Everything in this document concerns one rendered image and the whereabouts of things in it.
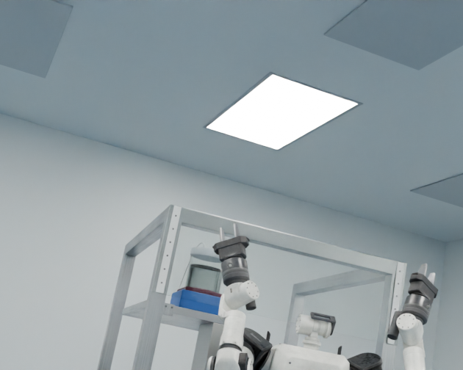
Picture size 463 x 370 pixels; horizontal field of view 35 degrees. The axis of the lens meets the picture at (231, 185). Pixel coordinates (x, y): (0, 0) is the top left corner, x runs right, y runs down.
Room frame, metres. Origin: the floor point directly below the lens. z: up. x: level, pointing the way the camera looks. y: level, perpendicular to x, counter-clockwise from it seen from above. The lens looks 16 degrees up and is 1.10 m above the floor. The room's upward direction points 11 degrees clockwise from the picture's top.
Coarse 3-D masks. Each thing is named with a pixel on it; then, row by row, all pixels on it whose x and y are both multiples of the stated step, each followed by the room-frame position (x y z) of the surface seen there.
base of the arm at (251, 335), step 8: (248, 328) 2.57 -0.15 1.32; (248, 336) 2.51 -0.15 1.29; (256, 336) 2.55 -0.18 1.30; (256, 344) 2.49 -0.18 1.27; (264, 344) 2.52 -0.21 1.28; (272, 344) 2.56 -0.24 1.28; (256, 352) 2.50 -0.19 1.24; (264, 352) 2.52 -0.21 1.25; (256, 360) 2.51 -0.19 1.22; (256, 368) 2.56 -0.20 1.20
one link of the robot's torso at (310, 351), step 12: (276, 348) 2.50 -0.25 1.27; (288, 348) 2.49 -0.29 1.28; (300, 348) 2.51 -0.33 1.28; (312, 348) 2.54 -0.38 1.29; (264, 360) 2.53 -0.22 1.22; (276, 360) 2.49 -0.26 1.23; (288, 360) 2.47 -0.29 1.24; (300, 360) 2.47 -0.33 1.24; (312, 360) 2.48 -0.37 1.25; (324, 360) 2.49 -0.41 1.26; (336, 360) 2.50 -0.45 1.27
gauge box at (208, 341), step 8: (200, 328) 3.09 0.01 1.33; (208, 328) 2.96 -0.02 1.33; (216, 328) 2.91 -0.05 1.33; (200, 336) 3.07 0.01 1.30; (208, 336) 2.94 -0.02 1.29; (216, 336) 2.91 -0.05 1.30; (200, 344) 3.04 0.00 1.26; (208, 344) 2.92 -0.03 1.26; (216, 344) 2.91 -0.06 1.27; (200, 352) 3.02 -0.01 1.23; (208, 352) 2.91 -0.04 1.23; (216, 352) 2.91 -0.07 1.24; (200, 360) 2.99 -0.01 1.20; (192, 368) 3.10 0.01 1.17; (200, 368) 2.97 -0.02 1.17
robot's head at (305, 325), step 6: (300, 318) 2.54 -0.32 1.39; (306, 318) 2.53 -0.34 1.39; (300, 324) 2.53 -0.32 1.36; (306, 324) 2.53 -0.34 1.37; (312, 324) 2.53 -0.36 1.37; (318, 324) 2.54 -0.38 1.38; (324, 324) 2.54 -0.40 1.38; (300, 330) 2.54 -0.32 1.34; (306, 330) 2.54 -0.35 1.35; (312, 330) 2.54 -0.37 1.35; (318, 330) 2.54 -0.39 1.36; (324, 330) 2.54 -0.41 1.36; (306, 336) 2.55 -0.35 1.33; (312, 336) 2.54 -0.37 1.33; (324, 336) 2.56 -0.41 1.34; (318, 342) 2.54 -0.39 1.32
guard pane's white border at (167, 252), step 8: (176, 208) 2.78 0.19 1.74; (176, 216) 2.78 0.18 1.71; (176, 224) 2.78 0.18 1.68; (168, 232) 2.78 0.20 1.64; (168, 240) 2.78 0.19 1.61; (168, 248) 2.78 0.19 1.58; (168, 256) 2.78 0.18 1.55; (168, 264) 2.78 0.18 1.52; (400, 264) 3.01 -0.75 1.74; (160, 272) 2.78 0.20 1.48; (400, 272) 3.01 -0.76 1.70; (160, 280) 2.78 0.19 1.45; (400, 280) 3.01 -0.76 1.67; (160, 288) 2.78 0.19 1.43; (400, 288) 3.01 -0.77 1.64; (392, 304) 3.01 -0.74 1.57; (392, 312) 3.01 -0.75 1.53
